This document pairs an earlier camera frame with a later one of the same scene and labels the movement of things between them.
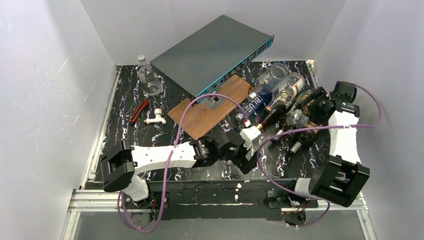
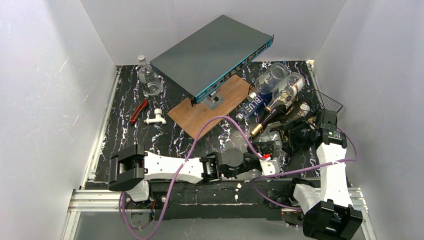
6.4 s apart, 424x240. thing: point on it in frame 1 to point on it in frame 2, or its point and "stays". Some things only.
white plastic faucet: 157,112 stays
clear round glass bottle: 149,78 stays
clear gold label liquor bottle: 297,118 to 272,132
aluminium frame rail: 92,200 stays
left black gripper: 243,153 to 262,148
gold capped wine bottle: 274,117 stays
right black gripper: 307,108 to 289,133
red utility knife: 141,107 stays
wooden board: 198,117 stays
